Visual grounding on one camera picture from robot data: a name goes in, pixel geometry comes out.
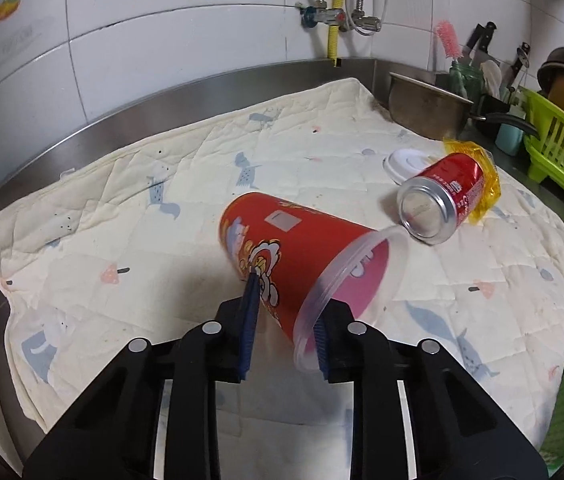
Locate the red soda can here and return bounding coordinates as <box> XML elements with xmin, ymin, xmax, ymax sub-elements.
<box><xmin>396</xmin><ymin>151</ymin><xmax>487</xmax><ymax>246</ymax></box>

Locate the small black handled knife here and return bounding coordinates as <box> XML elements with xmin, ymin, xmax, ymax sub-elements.
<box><xmin>506</xmin><ymin>42</ymin><xmax>532</xmax><ymax>92</ymax></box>

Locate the cream quilted printed mat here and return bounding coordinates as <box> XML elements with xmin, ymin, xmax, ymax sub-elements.
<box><xmin>0</xmin><ymin>77</ymin><xmax>564</xmax><ymax>431</ymax></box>

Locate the green glass jar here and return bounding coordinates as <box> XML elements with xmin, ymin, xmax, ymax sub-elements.
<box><xmin>449</xmin><ymin>60</ymin><xmax>483</xmax><ymax>102</ymax></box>

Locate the white plastic cup lid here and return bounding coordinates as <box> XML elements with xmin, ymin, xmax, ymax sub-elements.
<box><xmin>383</xmin><ymin>148</ymin><xmax>433</xmax><ymax>181</ymax></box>

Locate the pink bottle brush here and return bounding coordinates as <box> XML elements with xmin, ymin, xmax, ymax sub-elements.
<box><xmin>434</xmin><ymin>21</ymin><xmax>463</xmax><ymax>63</ymax></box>

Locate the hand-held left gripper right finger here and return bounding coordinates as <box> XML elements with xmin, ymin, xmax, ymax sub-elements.
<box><xmin>312</xmin><ymin>297</ymin><xmax>549</xmax><ymax>480</ymax></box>

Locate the black handled pan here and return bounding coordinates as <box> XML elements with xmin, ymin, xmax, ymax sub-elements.
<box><xmin>472</xmin><ymin>95</ymin><xmax>539</xmax><ymax>137</ymax></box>

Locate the large black handled knife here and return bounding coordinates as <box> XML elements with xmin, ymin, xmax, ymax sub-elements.
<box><xmin>462</xmin><ymin>21</ymin><xmax>497</xmax><ymax>68</ymax></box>

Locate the white spatula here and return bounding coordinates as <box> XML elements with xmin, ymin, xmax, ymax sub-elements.
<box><xmin>479</xmin><ymin>60</ymin><xmax>504</xmax><ymax>98</ymax></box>

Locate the green plastic dish rack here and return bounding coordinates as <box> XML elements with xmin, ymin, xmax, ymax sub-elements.
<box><xmin>519</xmin><ymin>87</ymin><xmax>564</xmax><ymax>198</ymax></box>

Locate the red printed cup clear lid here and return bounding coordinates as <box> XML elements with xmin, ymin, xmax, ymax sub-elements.
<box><xmin>218</xmin><ymin>191</ymin><xmax>409</xmax><ymax>373</ymax></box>

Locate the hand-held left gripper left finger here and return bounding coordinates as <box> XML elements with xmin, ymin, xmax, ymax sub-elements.
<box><xmin>22</xmin><ymin>269</ymin><xmax>263</xmax><ymax>480</ymax></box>

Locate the yellow gas hose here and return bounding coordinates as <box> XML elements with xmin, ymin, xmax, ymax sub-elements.
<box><xmin>327</xmin><ymin>0</ymin><xmax>353</xmax><ymax>68</ymax></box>

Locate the teal cup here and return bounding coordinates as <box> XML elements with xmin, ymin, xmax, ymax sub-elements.
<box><xmin>494</xmin><ymin>122</ymin><xmax>525</xmax><ymax>157</ymax></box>

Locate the yellow plastic wrapper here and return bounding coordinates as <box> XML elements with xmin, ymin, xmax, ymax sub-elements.
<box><xmin>443</xmin><ymin>138</ymin><xmax>502</xmax><ymax>226</ymax></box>

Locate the metal water valve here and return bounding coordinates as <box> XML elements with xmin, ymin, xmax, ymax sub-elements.
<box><xmin>298</xmin><ymin>4</ymin><xmax>345</xmax><ymax>31</ymax></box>
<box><xmin>351</xmin><ymin>10</ymin><xmax>383</xmax><ymax>36</ymax></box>

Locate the steel pot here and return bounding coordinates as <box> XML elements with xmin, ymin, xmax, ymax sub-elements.
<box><xmin>388</xmin><ymin>71</ymin><xmax>475</xmax><ymax>142</ymax></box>

